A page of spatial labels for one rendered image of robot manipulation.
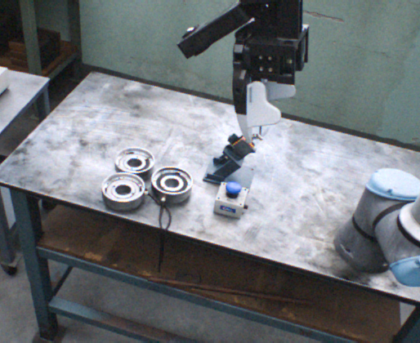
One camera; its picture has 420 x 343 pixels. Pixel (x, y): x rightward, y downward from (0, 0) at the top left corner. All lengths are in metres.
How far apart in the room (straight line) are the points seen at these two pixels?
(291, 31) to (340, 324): 0.96
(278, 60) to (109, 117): 0.96
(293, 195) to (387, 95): 1.62
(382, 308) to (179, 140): 0.75
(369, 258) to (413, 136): 1.88
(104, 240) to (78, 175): 0.26
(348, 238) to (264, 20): 0.69
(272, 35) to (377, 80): 2.20
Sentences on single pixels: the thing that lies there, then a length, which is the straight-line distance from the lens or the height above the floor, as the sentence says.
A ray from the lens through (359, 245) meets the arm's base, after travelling 1.16.
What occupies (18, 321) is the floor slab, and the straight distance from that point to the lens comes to 1.99.
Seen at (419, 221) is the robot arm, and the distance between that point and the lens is 0.97.
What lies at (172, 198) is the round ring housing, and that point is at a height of 0.83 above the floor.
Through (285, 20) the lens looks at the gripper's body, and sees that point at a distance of 0.60.
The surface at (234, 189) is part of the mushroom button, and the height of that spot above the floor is 0.87.
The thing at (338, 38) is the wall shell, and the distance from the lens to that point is 2.69.
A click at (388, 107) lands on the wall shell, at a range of 2.88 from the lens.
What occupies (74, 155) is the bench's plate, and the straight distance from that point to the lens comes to 1.36.
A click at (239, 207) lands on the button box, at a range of 1.18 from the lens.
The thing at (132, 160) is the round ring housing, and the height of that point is 0.82.
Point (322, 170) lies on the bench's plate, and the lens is 1.42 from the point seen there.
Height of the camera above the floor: 1.66
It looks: 40 degrees down
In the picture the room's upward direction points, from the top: 9 degrees clockwise
